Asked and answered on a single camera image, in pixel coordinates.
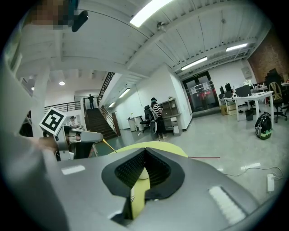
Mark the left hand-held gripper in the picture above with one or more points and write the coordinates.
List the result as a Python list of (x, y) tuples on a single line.
[(53, 121)]

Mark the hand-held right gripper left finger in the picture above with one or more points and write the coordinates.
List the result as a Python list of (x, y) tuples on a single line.
[(85, 180)]

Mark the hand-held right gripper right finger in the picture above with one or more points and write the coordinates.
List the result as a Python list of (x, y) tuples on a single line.
[(198, 187)]

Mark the person's left hand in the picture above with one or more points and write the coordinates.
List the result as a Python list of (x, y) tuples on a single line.
[(47, 143)]

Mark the brown staircase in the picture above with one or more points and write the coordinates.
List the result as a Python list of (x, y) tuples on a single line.
[(99, 124)]

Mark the black balcony railing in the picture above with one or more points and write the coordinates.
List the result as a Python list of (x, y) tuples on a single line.
[(65, 106)]

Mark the long ceiling light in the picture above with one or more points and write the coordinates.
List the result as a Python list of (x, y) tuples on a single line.
[(194, 63), (124, 92), (236, 47), (147, 11)]

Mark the yellow-green table mat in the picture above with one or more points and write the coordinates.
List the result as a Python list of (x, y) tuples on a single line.
[(158, 147)]

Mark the round ceiling lamp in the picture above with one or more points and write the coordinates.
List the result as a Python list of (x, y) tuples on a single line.
[(62, 83)]

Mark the white pillar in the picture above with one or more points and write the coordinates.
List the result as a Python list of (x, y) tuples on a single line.
[(40, 101)]

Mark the white chair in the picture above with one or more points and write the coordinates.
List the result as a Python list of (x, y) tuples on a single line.
[(154, 127)]

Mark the person's white shirt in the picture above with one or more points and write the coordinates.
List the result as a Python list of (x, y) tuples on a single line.
[(20, 135)]

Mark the white power strip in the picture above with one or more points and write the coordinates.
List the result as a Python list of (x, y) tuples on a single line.
[(270, 183)]

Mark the grey open shelf cabinet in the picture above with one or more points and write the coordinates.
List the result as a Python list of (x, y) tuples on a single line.
[(172, 112)]

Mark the cardboard box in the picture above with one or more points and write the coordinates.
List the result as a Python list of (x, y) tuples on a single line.
[(224, 109)]

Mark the black and green backpack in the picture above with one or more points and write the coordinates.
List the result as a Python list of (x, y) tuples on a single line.
[(263, 128)]

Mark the black waste bin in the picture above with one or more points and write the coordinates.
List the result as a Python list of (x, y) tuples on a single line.
[(249, 115)]

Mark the dark glass double door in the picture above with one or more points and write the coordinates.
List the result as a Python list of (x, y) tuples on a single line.
[(201, 92)]

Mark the black computer monitor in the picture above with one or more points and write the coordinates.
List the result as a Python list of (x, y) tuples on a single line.
[(243, 90)]

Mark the white desk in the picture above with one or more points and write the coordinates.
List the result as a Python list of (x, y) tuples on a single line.
[(255, 95)]

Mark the black high-back office chair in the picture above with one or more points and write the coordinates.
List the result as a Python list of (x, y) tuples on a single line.
[(276, 90)]

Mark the black head-worn camera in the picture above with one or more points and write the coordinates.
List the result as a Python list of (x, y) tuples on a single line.
[(79, 20)]

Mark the grey wall box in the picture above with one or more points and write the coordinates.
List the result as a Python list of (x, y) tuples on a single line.
[(246, 72)]

